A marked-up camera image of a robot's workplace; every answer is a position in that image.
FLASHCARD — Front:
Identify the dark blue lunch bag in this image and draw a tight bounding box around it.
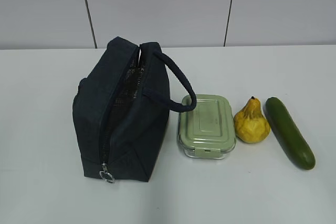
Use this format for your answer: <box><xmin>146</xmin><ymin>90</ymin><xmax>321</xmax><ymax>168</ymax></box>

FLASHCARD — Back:
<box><xmin>72</xmin><ymin>37</ymin><xmax>197</xmax><ymax>183</ymax></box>

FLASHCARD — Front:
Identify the green lid glass container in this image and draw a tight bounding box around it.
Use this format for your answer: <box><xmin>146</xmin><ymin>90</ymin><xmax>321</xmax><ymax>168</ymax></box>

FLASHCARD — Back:
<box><xmin>177</xmin><ymin>94</ymin><xmax>236</xmax><ymax>159</ymax></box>

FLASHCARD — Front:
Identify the yellow pear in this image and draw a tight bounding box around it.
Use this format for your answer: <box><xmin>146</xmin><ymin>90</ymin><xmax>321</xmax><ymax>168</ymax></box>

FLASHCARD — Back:
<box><xmin>234</xmin><ymin>97</ymin><xmax>270</xmax><ymax>144</ymax></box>

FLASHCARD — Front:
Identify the silver zipper pull ring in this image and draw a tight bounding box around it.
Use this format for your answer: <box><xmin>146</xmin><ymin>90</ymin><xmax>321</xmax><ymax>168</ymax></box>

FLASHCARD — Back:
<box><xmin>99</xmin><ymin>163</ymin><xmax>116</xmax><ymax>184</ymax></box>

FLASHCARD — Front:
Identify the green cucumber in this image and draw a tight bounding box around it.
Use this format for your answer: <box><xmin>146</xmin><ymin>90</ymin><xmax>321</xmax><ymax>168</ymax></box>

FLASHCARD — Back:
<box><xmin>265</xmin><ymin>97</ymin><xmax>316</xmax><ymax>170</ymax></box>

